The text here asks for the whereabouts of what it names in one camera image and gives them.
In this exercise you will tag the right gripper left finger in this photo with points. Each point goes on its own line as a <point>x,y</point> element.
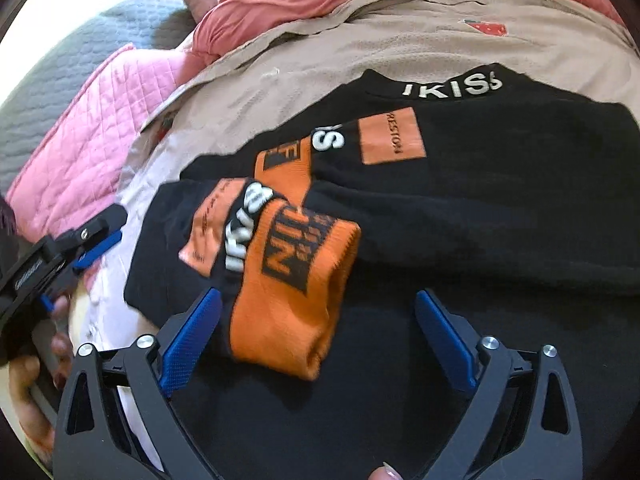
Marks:
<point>92,438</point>

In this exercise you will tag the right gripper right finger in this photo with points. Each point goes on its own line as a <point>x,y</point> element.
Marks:
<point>521,421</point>

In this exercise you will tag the black sweater orange cuffs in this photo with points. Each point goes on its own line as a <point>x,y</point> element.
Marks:
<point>516,202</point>

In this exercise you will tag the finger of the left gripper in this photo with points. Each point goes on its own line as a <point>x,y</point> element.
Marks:
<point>88,259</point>
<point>94,231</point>

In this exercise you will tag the pink quilted pillow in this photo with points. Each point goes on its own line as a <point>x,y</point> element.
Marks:
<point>74,171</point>

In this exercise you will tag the right hand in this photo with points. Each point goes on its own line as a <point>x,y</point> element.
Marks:
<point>384,472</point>

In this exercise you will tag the grey quilted headboard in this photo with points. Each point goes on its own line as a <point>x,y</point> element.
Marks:
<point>43,94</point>

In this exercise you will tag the pink patterned duvet cover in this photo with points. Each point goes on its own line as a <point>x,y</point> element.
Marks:
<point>254,90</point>

